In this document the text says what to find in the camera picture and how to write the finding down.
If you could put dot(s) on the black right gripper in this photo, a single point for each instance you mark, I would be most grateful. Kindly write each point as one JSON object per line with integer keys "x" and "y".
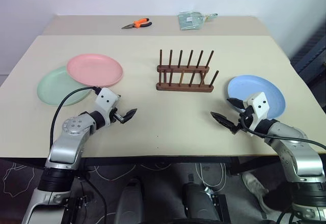
{"x": 243, "y": 123}

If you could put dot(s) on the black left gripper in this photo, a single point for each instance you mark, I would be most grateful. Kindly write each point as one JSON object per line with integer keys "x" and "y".
{"x": 115, "y": 114}

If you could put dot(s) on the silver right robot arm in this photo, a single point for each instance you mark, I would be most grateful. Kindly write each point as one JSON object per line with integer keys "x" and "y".
{"x": 293, "y": 147}

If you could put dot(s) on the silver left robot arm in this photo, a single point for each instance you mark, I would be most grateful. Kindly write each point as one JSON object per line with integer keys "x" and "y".
{"x": 67, "y": 142}

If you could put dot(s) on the wooden dish rack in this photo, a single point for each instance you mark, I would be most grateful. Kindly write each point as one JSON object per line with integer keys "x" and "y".
{"x": 185, "y": 81}

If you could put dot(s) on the blue plate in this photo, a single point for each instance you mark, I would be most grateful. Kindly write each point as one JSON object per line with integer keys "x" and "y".
{"x": 256, "y": 91}

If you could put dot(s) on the pink plate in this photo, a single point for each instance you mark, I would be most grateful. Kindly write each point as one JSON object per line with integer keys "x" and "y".
{"x": 94, "y": 70}

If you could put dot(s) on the green plate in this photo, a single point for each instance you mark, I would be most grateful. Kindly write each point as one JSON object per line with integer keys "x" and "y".
{"x": 57, "y": 87}

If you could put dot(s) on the grey white rag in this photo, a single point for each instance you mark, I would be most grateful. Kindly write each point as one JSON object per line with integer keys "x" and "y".
{"x": 256, "y": 188}

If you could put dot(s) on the dark rounded shape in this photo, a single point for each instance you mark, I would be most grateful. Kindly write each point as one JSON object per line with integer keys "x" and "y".
{"x": 130, "y": 203}
{"x": 197, "y": 201}

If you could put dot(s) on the pale green packaged item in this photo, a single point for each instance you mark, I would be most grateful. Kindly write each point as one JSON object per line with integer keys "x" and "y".
{"x": 189, "y": 21}

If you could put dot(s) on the black ribbed case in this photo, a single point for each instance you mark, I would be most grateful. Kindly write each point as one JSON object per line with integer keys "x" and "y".
{"x": 312, "y": 56}

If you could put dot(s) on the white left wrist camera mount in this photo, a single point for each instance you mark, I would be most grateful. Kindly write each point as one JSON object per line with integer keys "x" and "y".
{"x": 105, "y": 101}

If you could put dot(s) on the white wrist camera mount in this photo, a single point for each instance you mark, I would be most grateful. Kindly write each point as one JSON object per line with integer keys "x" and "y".
{"x": 105, "y": 101}
{"x": 259, "y": 107}

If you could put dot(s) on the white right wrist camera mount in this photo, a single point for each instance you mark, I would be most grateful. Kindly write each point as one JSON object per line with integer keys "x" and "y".
{"x": 259, "y": 107}

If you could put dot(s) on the black table frame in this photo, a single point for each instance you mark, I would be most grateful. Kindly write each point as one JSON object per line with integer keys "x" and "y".
{"x": 244, "y": 165}

